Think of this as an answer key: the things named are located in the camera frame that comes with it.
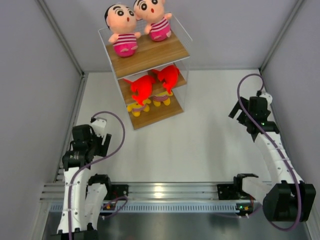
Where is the red shark plush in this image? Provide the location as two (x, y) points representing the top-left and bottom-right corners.
(124, 74), (156, 106)
(151, 64), (180, 94)

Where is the yellow plush toy striped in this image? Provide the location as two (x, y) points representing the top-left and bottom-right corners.
(152, 91), (171, 107)

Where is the boy plush doll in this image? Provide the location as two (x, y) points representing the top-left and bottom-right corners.
(133, 0), (172, 42)
(104, 3), (141, 58)

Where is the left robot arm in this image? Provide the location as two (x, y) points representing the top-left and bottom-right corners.
(52, 118), (113, 240)

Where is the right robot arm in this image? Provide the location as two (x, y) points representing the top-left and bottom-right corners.
(229, 96), (316, 222)

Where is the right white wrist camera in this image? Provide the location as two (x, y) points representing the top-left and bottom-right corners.
(256, 90), (273, 106)

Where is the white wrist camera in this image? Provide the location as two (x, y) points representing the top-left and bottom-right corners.
(90, 118), (107, 138)
(256, 90), (273, 106)

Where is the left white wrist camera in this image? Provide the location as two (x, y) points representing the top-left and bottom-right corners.
(90, 118), (107, 138)

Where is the aluminium frame post right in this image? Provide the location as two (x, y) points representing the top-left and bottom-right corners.
(259, 0), (306, 74)

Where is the aluminium frame post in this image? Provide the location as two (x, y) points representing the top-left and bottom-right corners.
(37, 0), (86, 78)
(259, 0), (306, 74)

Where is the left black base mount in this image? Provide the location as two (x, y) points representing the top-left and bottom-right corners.
(103, 183), (129, 201)

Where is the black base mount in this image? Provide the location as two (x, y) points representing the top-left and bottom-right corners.
(217, 184), (250, 200)
(103, 183), (129, 201)

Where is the aluminium frame post left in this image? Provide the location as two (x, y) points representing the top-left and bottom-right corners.
(37, 0), (86, 78)

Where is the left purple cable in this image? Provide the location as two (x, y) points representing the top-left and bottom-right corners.
(67, 111), (128, 240)

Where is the white wire wooden shelf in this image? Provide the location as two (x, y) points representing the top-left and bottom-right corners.
(98, 16), (193, 130)

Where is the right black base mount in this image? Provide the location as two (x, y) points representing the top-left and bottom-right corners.
(217, 184), (250, 200)

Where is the aluminium mounting rail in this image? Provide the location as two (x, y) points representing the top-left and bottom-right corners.
(39, 181), (313, 213)

